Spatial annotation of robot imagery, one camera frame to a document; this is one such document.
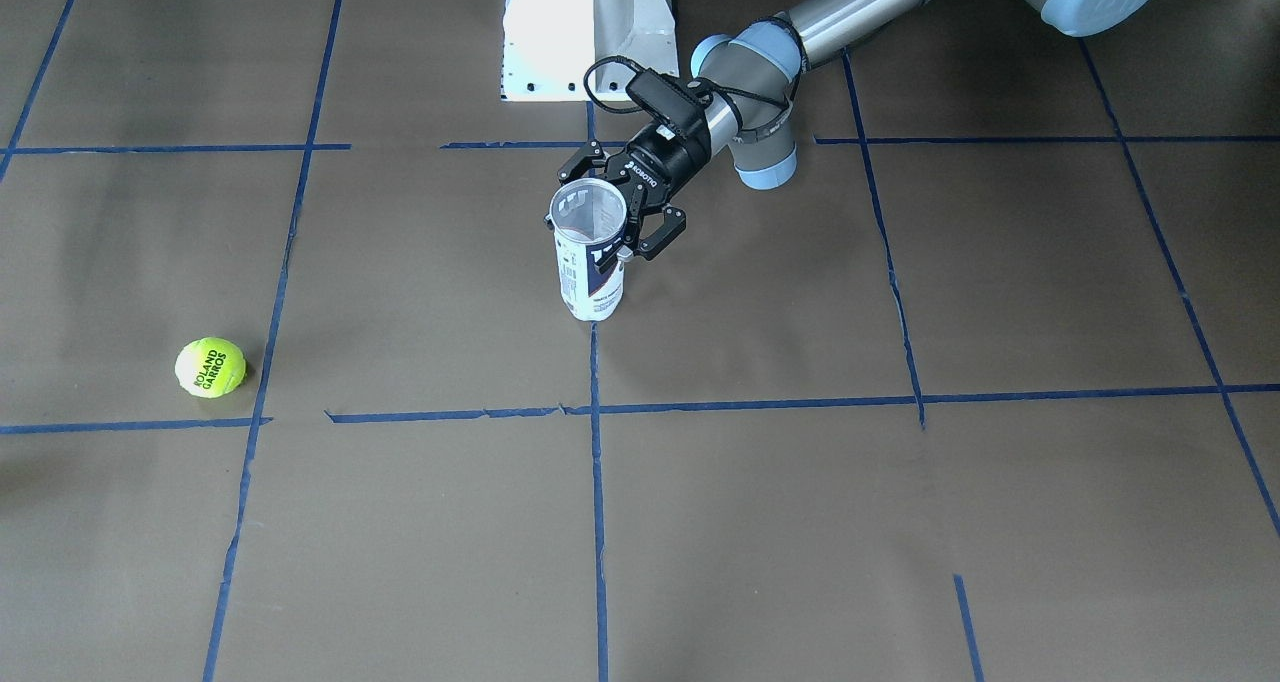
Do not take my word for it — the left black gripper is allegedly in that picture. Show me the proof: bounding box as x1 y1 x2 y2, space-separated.
544 122 712 261

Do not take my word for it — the clear tennis ball can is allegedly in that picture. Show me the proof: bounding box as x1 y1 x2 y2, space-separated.
548 177 627 322

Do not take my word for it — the yellow tennis ball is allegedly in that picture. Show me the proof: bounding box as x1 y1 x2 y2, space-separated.
174 337 248 399

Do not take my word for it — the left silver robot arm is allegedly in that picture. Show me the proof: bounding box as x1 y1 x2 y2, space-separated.
547 0 1148 273

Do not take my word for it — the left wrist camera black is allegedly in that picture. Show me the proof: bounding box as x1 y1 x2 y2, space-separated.
625 68 710 141

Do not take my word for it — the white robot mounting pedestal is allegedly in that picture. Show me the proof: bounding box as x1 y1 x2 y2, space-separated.
499 0 680 102

